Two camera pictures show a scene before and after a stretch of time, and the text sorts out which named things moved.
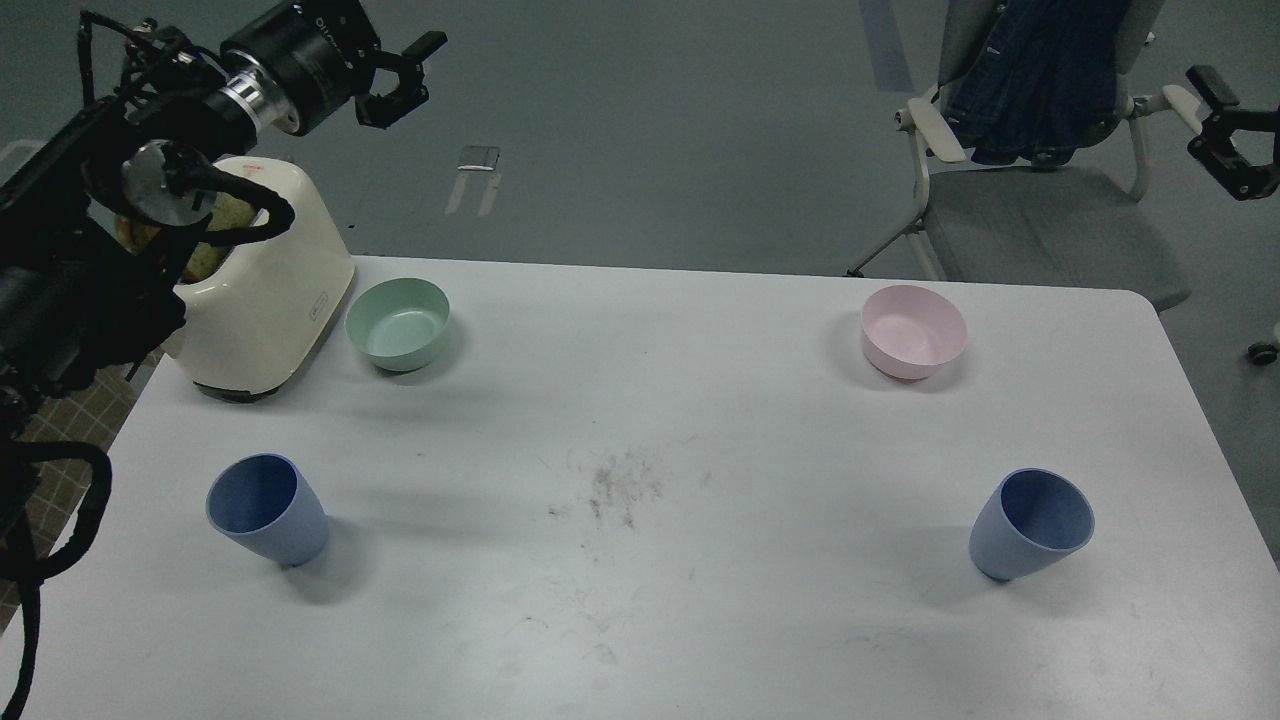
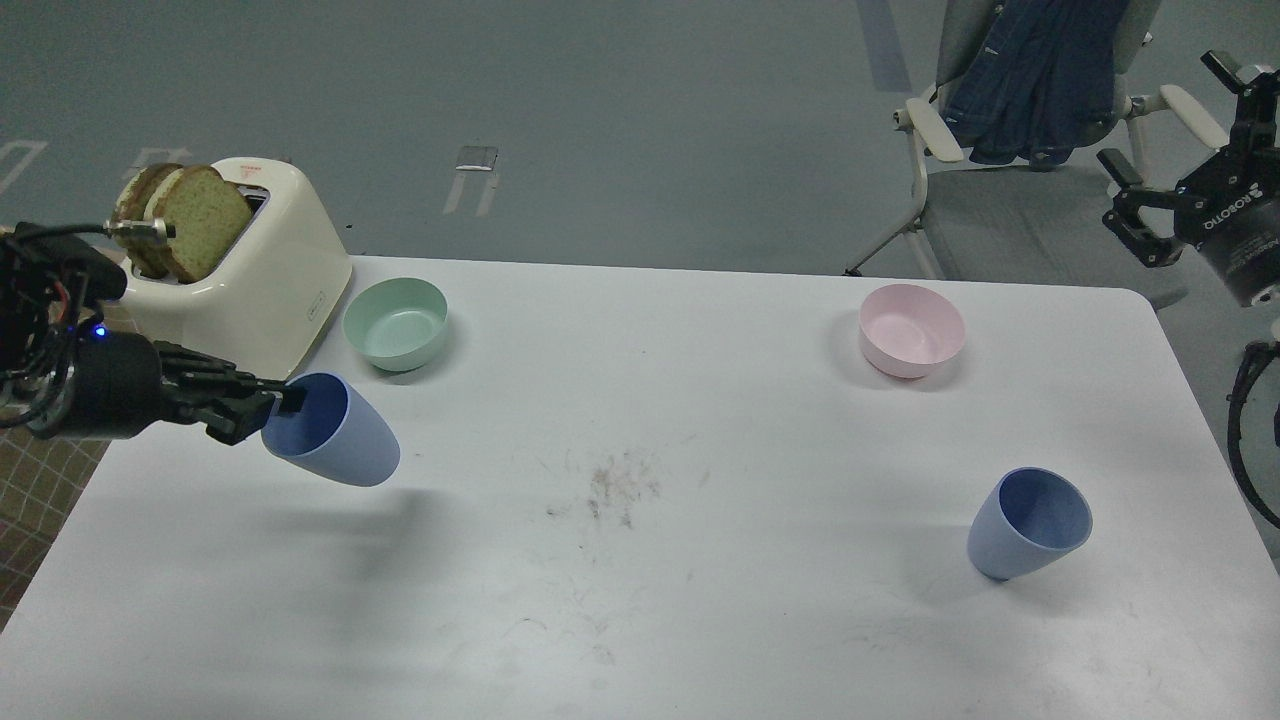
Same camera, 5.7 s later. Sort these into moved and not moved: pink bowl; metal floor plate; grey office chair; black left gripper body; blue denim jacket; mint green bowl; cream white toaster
Moved: black left gripper body
Not moved: grey office chair; mint green bowl; metal floor plate; cream white toaster; pink bowl; blue denim jacket
